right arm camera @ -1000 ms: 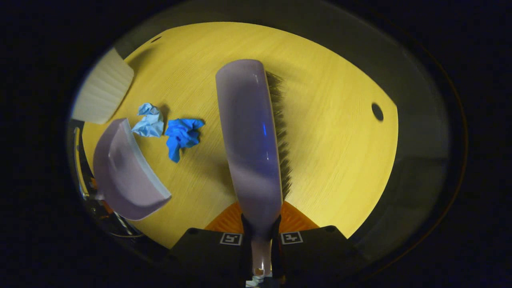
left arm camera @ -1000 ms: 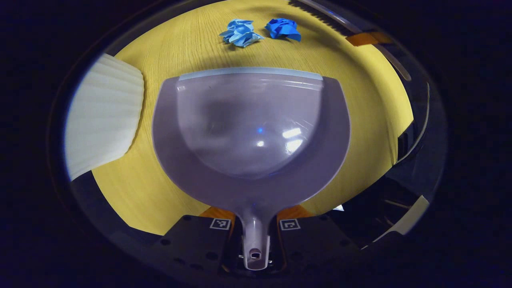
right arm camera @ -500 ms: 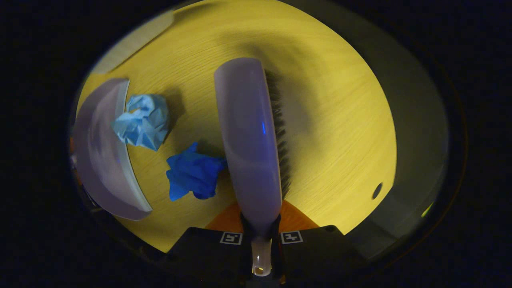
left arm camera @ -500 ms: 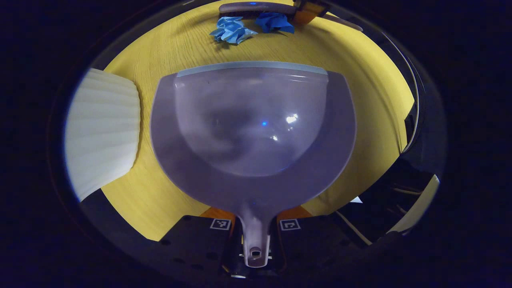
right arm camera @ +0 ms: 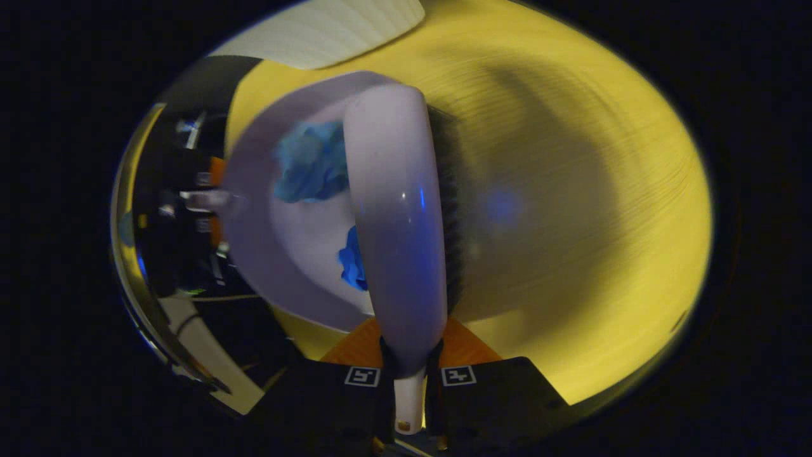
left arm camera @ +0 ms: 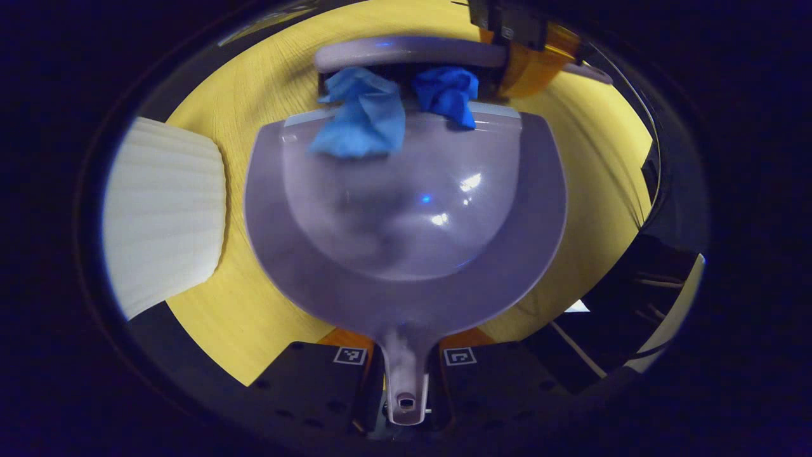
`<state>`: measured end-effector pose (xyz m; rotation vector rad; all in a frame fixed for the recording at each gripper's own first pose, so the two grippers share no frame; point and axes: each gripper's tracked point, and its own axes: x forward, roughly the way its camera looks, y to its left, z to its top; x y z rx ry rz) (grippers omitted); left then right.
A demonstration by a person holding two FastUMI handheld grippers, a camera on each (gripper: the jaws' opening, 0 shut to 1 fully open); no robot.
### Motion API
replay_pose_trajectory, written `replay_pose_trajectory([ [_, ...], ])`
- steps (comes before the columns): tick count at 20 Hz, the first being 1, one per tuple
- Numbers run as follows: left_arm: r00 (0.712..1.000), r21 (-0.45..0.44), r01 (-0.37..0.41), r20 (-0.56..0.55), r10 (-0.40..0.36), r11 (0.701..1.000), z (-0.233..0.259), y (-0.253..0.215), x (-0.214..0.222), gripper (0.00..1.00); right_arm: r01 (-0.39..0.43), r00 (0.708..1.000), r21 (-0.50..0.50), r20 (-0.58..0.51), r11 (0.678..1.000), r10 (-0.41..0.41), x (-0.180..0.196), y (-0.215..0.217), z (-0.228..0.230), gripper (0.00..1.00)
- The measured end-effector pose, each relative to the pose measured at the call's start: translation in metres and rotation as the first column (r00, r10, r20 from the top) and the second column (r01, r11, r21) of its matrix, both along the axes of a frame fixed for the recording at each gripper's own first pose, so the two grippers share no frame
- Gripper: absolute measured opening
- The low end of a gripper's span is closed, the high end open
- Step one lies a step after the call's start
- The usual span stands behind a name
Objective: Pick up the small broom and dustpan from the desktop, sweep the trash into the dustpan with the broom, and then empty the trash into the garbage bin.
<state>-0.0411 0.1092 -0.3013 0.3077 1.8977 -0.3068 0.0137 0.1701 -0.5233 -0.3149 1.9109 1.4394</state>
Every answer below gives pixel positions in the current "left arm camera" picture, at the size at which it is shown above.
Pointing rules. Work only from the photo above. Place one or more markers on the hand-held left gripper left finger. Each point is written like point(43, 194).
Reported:
point(304, 381)

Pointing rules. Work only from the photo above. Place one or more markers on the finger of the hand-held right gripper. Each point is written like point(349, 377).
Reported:
point(514, 25)

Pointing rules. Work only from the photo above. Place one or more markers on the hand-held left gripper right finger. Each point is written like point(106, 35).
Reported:
point(501, 381)

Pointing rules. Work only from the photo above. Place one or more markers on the small pale lilac broom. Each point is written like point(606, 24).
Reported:
point(393, 51)

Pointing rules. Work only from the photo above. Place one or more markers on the pale lilac plastic dustpan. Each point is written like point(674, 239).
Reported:
point(406, 254)

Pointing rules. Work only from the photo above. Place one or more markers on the light blue paper ball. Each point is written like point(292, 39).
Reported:
point(365, 120)

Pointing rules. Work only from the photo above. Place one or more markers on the white ribbed garbage bin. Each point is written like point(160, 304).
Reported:
point(165, 216)

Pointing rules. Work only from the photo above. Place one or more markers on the yellow wooden desktop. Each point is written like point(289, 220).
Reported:
point(241, 330)

